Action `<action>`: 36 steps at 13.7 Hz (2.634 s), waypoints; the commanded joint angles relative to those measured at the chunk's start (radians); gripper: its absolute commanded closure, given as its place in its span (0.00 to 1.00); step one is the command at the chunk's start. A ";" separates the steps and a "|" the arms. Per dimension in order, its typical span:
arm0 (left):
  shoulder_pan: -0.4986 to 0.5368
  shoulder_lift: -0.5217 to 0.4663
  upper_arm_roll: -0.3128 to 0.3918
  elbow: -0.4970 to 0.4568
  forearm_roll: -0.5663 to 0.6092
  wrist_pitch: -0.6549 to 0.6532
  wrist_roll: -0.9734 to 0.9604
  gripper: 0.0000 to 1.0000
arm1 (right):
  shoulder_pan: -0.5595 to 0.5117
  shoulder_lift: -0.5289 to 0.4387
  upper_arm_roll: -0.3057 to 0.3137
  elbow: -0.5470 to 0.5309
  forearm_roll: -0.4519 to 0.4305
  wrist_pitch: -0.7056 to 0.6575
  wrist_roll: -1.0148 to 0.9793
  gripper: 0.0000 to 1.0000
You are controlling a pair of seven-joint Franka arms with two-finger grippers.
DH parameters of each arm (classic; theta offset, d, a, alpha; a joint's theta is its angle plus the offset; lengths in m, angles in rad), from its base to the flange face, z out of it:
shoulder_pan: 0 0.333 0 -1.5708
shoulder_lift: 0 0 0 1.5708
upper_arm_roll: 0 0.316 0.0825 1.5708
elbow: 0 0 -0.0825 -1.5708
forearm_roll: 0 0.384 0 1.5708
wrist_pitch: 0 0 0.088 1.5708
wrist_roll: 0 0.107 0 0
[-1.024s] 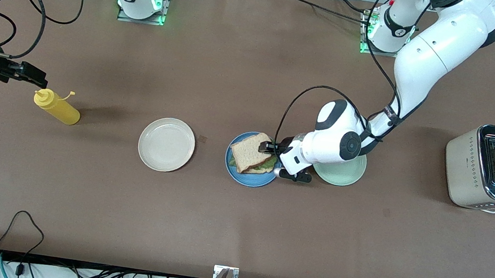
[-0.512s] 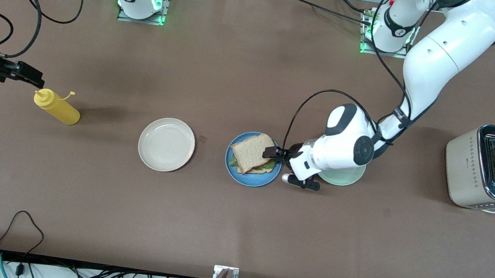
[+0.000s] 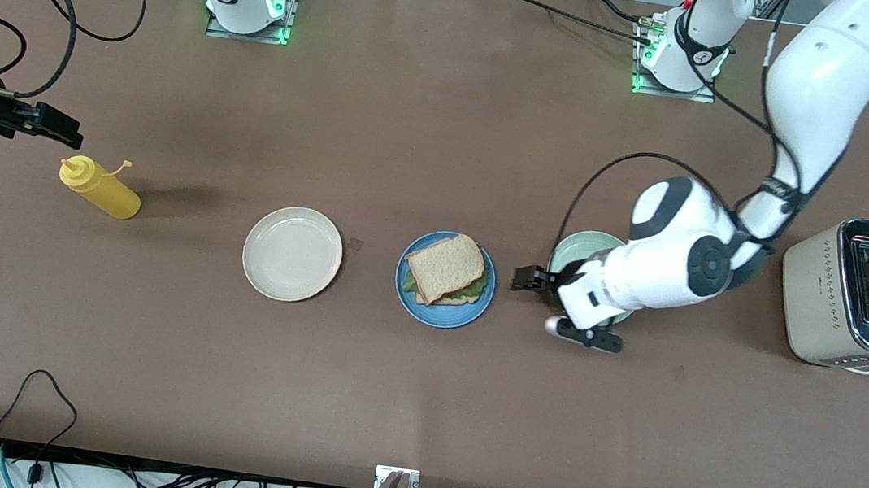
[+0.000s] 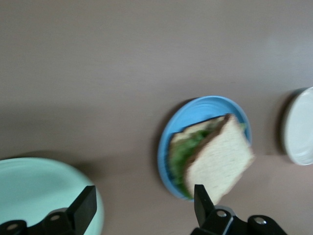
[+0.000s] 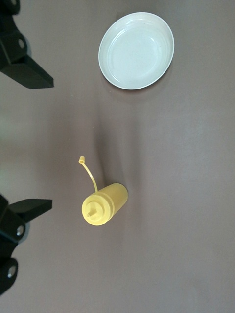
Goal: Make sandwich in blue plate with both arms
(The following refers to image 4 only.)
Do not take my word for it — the beige round plate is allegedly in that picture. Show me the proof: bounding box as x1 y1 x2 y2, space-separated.
283 87 313 166

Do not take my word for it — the blue round plate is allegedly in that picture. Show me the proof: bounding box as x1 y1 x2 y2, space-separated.
157 95 252 202

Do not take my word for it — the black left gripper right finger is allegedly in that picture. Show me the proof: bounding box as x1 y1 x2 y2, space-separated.
193 184 288 235

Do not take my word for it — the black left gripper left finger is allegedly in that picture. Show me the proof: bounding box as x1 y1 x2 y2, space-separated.
0 185 97 235

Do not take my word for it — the green lettuce leaf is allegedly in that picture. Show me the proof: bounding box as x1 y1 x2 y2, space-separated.
168 122 246 200

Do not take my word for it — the mint green round plate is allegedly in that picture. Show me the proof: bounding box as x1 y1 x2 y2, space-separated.
0 158 105 235

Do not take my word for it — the round-topped bread slice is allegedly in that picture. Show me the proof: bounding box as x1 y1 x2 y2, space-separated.
184 114 256 206

